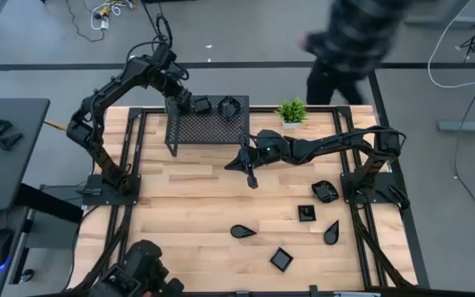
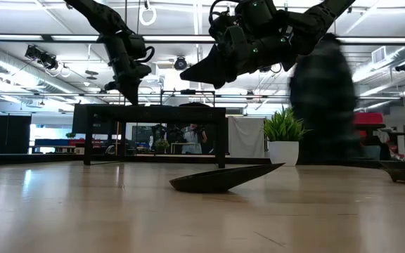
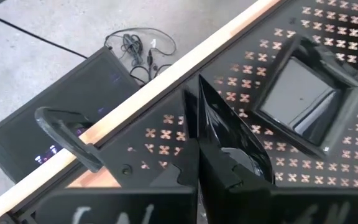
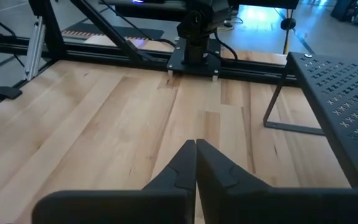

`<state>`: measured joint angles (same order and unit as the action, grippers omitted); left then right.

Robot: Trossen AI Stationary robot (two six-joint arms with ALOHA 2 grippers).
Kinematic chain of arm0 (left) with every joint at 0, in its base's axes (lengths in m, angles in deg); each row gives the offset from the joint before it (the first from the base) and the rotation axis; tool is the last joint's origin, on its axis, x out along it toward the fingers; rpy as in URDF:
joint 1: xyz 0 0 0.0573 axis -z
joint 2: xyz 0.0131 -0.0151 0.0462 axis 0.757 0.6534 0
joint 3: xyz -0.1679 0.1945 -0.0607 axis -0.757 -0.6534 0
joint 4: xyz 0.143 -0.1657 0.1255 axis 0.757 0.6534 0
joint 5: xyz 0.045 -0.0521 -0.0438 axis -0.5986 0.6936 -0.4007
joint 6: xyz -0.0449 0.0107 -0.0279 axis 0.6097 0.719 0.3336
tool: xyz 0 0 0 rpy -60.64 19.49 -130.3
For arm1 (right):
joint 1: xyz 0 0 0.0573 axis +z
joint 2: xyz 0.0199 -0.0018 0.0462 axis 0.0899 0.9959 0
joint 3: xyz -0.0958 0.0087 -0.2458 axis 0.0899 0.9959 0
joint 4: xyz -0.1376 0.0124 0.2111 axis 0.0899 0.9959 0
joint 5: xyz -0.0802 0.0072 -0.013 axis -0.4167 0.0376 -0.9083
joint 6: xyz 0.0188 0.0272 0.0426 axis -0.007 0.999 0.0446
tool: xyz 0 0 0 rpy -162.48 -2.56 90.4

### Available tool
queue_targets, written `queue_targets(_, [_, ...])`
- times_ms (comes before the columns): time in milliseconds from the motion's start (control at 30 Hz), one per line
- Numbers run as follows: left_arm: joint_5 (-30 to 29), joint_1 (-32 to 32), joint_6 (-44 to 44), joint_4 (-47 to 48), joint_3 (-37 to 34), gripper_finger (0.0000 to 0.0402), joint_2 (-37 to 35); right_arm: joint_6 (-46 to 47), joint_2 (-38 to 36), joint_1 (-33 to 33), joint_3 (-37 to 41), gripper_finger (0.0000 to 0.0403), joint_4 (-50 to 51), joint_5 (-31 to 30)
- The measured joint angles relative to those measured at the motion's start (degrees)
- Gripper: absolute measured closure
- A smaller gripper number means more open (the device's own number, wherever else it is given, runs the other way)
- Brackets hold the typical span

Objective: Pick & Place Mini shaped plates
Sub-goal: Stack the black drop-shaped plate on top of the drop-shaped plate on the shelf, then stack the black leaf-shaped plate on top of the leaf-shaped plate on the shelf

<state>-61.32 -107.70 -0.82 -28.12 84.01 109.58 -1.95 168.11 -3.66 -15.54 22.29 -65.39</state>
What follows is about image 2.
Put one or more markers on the black leaf-shaped mini plate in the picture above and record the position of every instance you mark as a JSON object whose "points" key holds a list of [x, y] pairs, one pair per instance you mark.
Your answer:
{"points": [[194, 105], [403, 164]]}

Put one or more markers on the person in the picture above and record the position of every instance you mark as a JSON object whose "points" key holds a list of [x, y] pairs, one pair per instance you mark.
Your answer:
{"points": [[192, 140]]}

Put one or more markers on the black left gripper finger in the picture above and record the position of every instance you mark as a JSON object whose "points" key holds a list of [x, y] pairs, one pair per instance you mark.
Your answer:
{"points": [[134, 93], [125, 89]]}

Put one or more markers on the black teardrop mini plate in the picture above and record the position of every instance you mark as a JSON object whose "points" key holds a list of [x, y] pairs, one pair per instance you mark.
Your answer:
{"points": [[216, 181]]}

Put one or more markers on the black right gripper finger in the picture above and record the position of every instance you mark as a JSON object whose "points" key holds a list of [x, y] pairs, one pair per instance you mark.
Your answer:
{"points": [[209, 70]]}

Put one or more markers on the black partition panel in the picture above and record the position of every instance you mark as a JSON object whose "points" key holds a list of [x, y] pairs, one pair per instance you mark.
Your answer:
{"points": [[9, 133]]}

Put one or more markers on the small background potted plant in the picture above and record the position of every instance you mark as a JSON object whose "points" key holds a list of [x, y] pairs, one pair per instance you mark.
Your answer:
{"points": [[162, 143]]}

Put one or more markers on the black overhead frame bar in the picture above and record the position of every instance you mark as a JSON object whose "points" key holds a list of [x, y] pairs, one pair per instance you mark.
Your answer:
{"points": [[44, 37], [174, 96]]}

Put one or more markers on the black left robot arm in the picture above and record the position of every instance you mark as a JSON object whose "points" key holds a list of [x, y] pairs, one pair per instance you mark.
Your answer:
{"points": [[97, 14]]}

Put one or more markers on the green plant in white pot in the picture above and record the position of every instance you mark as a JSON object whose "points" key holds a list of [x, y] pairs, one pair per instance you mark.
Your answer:
{"points": [[283, 152]]}

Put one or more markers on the bin rack with red bins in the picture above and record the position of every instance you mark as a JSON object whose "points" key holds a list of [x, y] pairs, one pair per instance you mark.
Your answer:
{"points": [[367, 119]]}

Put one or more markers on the black ceiling-mounted camera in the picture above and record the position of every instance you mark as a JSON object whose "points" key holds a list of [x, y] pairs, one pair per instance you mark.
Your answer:
{"points": [[42, 58], [180, 64], [403, 66]]}

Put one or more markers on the silver ceiling air duct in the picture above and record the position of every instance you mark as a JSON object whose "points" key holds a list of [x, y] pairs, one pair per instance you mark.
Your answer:
{"points": [[399, 56], [19, 75]]}

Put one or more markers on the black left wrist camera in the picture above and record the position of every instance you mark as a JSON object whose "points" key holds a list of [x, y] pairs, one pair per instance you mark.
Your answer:
{"points": [[137, 45]]}

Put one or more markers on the black perforated metal shelf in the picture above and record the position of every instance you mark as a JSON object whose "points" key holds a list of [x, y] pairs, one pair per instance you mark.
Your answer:
{"points": [[153, 114]]}

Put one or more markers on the white hanging curtain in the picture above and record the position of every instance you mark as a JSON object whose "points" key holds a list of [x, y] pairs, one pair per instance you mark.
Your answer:
{"points": [[246, 137]]}

